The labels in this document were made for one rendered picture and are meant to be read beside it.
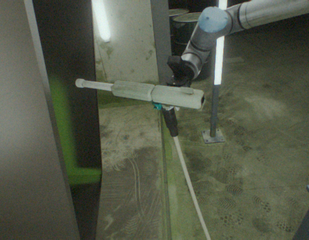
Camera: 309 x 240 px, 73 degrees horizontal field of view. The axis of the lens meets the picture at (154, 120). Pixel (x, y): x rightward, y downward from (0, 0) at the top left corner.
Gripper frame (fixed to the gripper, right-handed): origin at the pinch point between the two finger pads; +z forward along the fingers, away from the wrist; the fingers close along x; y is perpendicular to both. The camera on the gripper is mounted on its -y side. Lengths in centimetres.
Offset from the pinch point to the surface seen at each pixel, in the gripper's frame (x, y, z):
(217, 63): 10, 56, -105
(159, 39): 87, 66, -158
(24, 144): 8.9, -19.6, 33.1
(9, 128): 9.4, -23.2, 32.7
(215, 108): 10, 99, -97
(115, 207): 55, 105, 13
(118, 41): 128, 57, -138
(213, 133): 10, 128, -90
